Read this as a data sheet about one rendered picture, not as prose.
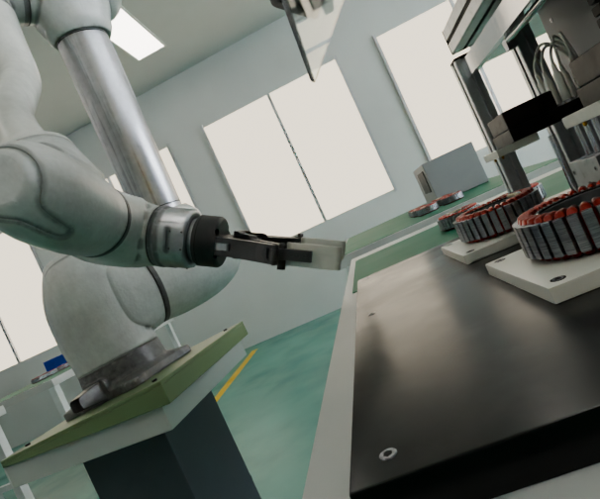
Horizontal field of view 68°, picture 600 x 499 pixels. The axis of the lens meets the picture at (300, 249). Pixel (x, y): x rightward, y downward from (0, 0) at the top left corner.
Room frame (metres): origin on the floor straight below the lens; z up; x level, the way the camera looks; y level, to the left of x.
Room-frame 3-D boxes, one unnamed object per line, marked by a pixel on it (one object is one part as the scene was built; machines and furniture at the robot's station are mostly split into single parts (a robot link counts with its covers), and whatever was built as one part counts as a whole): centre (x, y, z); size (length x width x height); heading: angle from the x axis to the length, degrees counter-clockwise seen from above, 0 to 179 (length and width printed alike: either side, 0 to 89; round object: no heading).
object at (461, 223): (0.59, -0.26, 0.80); 0.11 x 0.11 x 0.04
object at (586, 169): (0.57, -0.40, 0.80); 0.08 x 0.05 x 0.06; 171
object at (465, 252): (0.59, -0.26, 0.78); 0.15 x 0.15 x 0.01; 81
